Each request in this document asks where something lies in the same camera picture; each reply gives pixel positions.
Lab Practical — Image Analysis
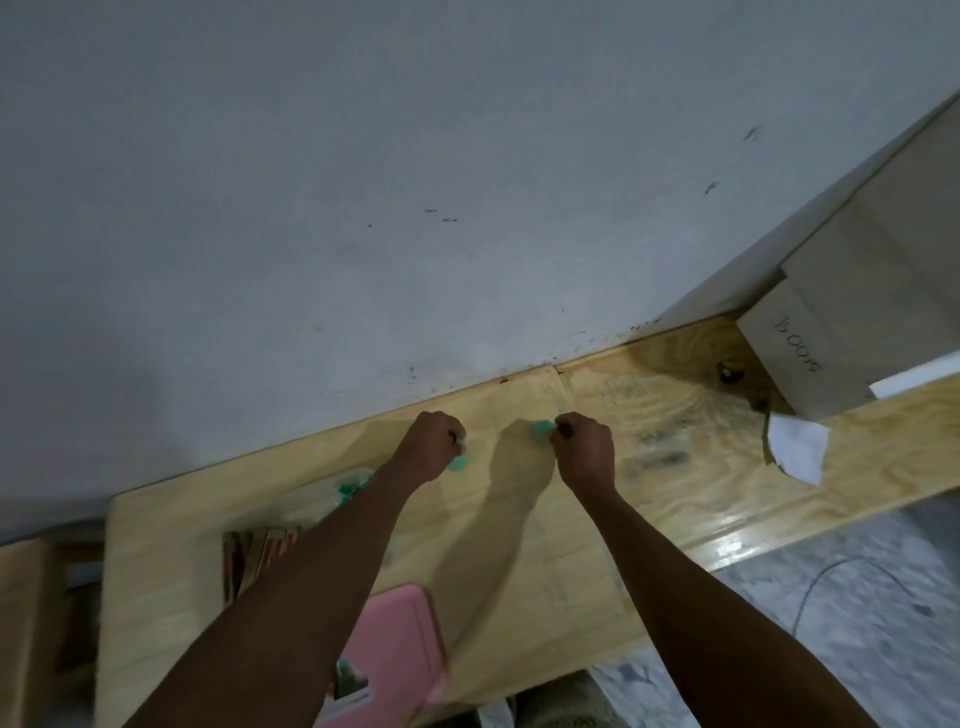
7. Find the person's grey shoe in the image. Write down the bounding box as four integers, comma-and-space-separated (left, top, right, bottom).
516, 669, 627, 728

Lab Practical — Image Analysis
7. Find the white paper strip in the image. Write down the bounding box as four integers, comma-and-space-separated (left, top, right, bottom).
868, 352, 960, 401

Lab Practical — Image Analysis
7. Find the white paper sheet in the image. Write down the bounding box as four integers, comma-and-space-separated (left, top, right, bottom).
765, 412, 831, 486

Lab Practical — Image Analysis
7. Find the green printed card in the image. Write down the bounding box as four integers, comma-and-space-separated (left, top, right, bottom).
330, 658, 375, 710

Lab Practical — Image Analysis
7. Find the person's right hand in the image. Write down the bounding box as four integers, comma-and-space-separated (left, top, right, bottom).
551, 411, 618, 501

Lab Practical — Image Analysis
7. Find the pink plastic box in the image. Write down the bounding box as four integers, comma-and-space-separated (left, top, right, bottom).
311, 585, 451, 728

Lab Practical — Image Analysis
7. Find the person's left hand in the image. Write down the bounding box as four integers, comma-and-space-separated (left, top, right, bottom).
392, 410, 468, 486

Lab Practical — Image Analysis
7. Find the person's right forearm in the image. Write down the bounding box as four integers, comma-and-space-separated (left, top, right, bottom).
570, 480, 880, 728

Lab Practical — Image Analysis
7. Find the grey cardboard box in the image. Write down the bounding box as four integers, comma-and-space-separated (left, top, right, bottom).
735, 90, 960, 421

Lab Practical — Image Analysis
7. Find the wooden side table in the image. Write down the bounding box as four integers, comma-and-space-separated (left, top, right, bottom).
0, 536, 106, 728

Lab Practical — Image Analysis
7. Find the person's left forearm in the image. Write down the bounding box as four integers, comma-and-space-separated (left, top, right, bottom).
123, 454, 430, 728

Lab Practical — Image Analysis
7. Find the stack of red striped packets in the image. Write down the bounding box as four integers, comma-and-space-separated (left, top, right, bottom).
222, 526, 303, 607

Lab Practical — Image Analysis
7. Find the clear bag of green pieces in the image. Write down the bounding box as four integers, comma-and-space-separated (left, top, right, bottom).
273, 468, 376, 530

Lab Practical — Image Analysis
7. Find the thin dark cable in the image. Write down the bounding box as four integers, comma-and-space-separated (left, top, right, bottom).
793, 556, 935, 639

